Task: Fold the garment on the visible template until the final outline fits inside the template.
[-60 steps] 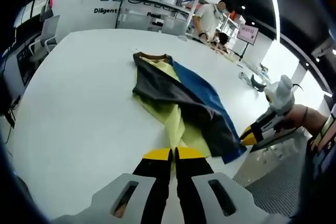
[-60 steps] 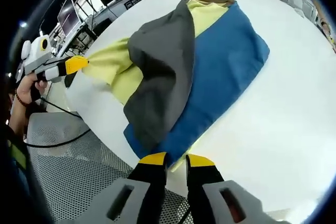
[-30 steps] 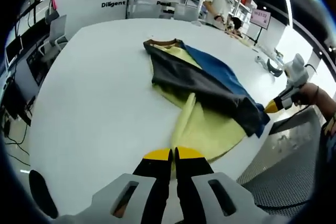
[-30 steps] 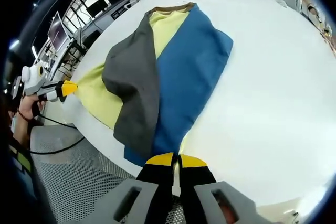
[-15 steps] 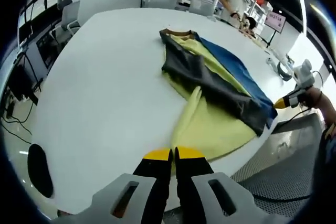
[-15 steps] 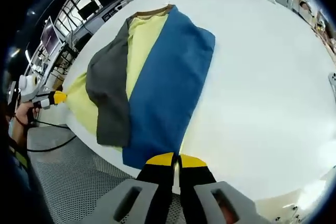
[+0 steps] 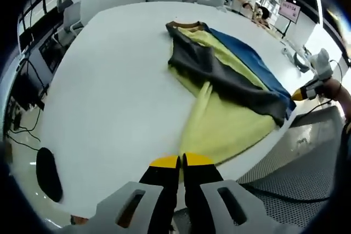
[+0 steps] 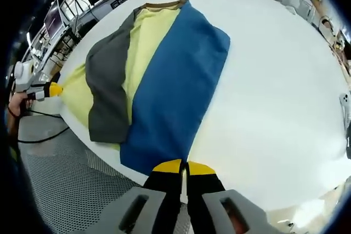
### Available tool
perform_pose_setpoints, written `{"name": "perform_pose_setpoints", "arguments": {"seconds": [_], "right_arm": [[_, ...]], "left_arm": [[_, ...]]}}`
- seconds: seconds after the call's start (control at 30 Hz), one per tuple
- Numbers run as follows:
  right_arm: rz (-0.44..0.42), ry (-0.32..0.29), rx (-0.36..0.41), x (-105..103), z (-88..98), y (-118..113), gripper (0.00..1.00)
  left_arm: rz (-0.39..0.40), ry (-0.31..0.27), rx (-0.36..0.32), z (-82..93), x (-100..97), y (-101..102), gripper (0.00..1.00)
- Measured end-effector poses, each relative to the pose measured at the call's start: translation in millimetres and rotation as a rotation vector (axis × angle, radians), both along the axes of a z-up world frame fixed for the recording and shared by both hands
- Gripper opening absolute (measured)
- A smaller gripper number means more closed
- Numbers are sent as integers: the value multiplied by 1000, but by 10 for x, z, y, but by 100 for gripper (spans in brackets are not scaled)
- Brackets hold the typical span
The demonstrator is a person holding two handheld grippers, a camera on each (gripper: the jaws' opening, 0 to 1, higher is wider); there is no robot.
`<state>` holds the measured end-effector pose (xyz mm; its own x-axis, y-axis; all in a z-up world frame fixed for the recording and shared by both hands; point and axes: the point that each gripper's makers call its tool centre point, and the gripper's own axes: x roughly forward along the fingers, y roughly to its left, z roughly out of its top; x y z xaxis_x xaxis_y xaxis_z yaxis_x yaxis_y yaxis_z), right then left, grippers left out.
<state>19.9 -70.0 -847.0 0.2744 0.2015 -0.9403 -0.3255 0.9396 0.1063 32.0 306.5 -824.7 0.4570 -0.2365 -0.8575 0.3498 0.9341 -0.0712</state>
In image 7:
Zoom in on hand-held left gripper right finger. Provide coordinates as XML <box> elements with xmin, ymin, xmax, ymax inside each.
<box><xmin>182</xmin><ymin>152</ymin><xmax>269</xmax><ymax>231</ymax></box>

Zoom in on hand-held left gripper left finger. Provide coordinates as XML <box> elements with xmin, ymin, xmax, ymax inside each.
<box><xmin>95</xmin><ymin>155</ymin><xmax>182</xmax><ymax>231</ymax></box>

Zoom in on yellow garment with dark sleeves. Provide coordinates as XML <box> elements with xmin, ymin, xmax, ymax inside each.
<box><xmin>165</xmin><ymin>20</ymin><xmax>297</xmax><ymax>167</ymax></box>

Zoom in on person's right hand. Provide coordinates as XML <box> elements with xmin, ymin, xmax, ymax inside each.
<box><xmin>319</xmin><ymin>78</ymin><xmax>343</xmax><ymax>100</ymax></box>

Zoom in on black stand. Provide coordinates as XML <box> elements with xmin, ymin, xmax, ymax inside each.
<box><xmin>292</xmin><ymin>51</ymin><xmax>310</xmax><ymax>73</ymax></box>

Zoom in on pink screen on stand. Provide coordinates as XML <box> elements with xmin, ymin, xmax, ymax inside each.
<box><xmin>278</xmin><ymin>0</ymin><xmax>301</xmax><ymax>39</ymax></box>

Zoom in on grey mesh chair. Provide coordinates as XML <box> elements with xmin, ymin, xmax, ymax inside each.
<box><xmin>235</xmin><ymin>105</ymin><xmax>345</xmax><ymax>234</ymax></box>

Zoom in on black oval pad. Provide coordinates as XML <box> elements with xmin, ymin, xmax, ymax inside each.
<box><xmin>36</xmin><ymin>147</ymin><xmax>64</xmax><ymax>203</ymax></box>

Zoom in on grey office chair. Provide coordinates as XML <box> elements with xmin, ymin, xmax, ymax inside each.
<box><xmin>53</xmin><ymin>0</ymin><xmax>85</xmax><ymax>46</ymax></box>

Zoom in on black cable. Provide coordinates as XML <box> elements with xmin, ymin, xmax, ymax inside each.
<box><xmin>290</xmin><ymin>58</ymin><xmax>347</xmax><ymax>129</ymax></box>

